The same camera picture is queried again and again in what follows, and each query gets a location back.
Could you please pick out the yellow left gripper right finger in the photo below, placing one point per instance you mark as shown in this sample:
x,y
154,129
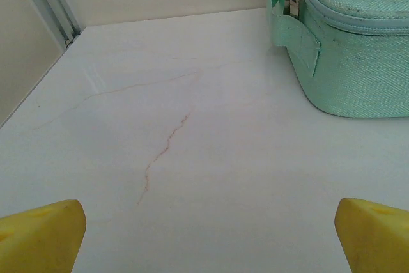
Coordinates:
x,y
377,241

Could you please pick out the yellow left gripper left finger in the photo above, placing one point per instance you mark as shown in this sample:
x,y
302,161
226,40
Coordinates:
x,y
41,238

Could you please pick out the mint green fabric case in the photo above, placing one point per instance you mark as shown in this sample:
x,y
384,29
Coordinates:
x,y
358,62

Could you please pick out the silver zipper pull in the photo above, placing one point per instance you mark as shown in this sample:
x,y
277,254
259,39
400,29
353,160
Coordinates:
x,y
294,4

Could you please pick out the aluminium frame post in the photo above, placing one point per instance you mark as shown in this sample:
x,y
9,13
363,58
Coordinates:
x,y
48,1

